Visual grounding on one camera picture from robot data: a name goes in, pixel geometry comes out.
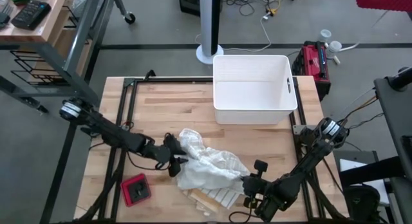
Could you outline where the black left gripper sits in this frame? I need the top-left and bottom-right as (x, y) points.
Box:
(141, 133), (189, 165)

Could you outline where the white terry towel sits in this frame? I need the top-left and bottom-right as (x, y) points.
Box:
(176, 127), (251, 191)

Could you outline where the white striped towel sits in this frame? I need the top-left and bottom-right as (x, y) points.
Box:
(182, 184), (243, 216)

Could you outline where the orange towel with white grid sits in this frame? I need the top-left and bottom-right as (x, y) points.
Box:
(189, 189), (221, 216)

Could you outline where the white perforated plastic basket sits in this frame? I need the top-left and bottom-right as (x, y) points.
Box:
(212, 54), (299, 126)

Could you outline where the white paper sheet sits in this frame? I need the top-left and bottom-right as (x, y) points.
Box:
(339, 158), (391, 206)

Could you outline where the white pole with round base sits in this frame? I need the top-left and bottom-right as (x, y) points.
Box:
(194, 0), (225, 66)

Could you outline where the red black tool case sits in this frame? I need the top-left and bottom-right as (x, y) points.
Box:
(291, 40), (332, 93)

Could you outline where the black computer case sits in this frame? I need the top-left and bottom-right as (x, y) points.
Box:
(178, 0), (203, 17)

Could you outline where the white plastic jar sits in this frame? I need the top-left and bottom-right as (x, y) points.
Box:
(326, 40), (343, 60)
(318, 28), (332, 43)

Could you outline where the wooden workbench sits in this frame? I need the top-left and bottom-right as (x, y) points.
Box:
(0, 0), (136, 106)

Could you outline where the black keypad device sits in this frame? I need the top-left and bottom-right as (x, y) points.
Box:
(11, 0), (52, 31)

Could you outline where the red ribbed panel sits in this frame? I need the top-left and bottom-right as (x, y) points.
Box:
(353, 0), (412, 12)

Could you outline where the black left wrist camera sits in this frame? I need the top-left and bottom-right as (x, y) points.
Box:
(167, 162), (183, 178)

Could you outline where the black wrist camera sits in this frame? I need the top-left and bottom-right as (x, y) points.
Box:
(167, 162), (183, 178)
(253, 159), (269, 177)

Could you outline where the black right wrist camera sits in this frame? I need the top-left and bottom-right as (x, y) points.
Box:
(253, 159), (269, 177)

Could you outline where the red black camera block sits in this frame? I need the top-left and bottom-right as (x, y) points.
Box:
(120, 173), (153, 208)

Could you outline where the white cable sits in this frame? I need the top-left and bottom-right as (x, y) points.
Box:
(194, 10), (274, 53)
(337, 11), (389, 53)

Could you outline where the black cable bundle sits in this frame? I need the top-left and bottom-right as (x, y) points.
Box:
(221, 0), (299, 17)

